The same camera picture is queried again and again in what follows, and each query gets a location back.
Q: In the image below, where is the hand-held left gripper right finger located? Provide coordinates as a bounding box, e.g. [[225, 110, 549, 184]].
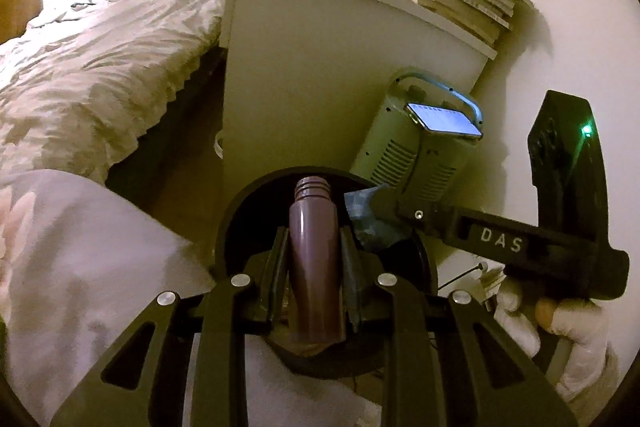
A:
[[340, 227, 583, 427]]

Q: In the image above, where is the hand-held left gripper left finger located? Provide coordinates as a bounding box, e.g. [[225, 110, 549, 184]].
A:
[[65, 227, 291, 427]]

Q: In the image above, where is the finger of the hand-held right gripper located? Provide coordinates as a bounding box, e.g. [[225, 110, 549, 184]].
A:
[[372, 184, 451, 248]]

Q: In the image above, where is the purple plastic bottle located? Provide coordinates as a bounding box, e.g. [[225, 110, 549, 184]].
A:
[[287, 176, 348, 344]]

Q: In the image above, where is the blue wrapper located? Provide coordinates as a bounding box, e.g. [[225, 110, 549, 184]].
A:
[[344, 184, 416, 253]]

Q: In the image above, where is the black round trash bin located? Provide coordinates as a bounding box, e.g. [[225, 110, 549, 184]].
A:
[[212, 166, 441, 378]]

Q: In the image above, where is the person's right hand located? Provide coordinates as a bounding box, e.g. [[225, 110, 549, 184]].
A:
[[492, 274, 613, 403]]

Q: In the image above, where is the pale green portable heater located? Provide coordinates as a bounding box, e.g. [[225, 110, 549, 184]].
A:
[[349, 67, 485, 208]]

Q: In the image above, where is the smartphone with lit screen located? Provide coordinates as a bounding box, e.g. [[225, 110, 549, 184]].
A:
[[404, 102, 483, 138]]

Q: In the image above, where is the white bedside cabinet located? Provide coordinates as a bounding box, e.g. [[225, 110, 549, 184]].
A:
[[219, 0, 498, 188]]

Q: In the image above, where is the plain white blanket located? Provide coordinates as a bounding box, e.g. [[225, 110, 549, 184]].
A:
[[0, 169, 361, 427]]

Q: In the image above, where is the bed with floral duvet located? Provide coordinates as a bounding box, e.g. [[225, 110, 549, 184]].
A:
[[0, 0, 226, 180]]

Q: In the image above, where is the brown wooden headboard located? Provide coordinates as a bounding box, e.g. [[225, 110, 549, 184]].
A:
[[0, 0, 42, 44]]

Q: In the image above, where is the thin black cable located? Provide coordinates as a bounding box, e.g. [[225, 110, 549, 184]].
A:
[[440, 263, 488, 288]]

